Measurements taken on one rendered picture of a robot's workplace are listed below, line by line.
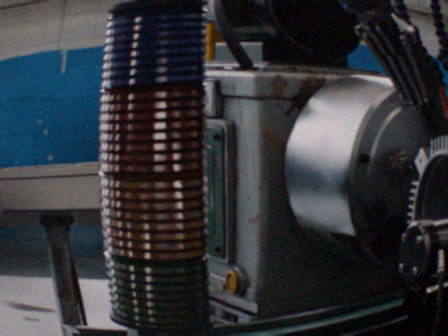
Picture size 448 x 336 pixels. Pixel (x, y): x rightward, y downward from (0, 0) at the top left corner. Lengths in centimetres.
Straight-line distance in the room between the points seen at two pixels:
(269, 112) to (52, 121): 522
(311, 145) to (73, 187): 36
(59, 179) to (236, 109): 46
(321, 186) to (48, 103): 535
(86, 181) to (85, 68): 558
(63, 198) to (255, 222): 43
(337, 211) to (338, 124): 10
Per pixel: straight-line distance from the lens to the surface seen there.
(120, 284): 60
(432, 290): 91
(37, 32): 659
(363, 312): 111
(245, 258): 150
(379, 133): 128
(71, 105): 667
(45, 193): 110
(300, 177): 137
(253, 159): 147
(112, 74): 59
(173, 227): 59
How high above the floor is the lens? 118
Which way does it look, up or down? 5 degrees down
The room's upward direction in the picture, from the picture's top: 1 degrees counter-clockwise
